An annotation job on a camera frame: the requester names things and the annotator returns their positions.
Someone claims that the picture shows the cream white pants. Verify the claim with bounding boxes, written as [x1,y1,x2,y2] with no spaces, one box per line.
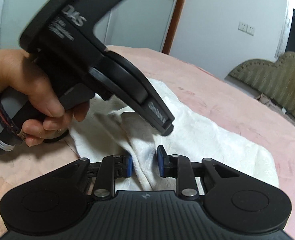
[66,80,279,191]

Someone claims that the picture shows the person's left hand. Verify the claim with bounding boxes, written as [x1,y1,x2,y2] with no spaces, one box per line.
[0,49,90,147]

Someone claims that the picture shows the frosted glass wardrobe door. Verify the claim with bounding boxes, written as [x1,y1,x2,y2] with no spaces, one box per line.
[0,0,177,51]

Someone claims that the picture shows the pink bed sheet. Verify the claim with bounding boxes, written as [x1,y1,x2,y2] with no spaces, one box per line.
[0,46,295,238]

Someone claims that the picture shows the white patterned pillow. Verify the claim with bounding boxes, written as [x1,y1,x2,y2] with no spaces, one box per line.
[255,93,287,115]

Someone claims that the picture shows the olive green padded headboard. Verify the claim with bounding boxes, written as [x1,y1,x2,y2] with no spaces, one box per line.
[228,51,295,118]

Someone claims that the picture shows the white wall socket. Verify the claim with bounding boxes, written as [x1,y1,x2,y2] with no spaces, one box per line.
[238,22,255,36]

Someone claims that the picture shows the brown wooden door frame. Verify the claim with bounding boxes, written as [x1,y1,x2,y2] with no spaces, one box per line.
[162,0,185,55]

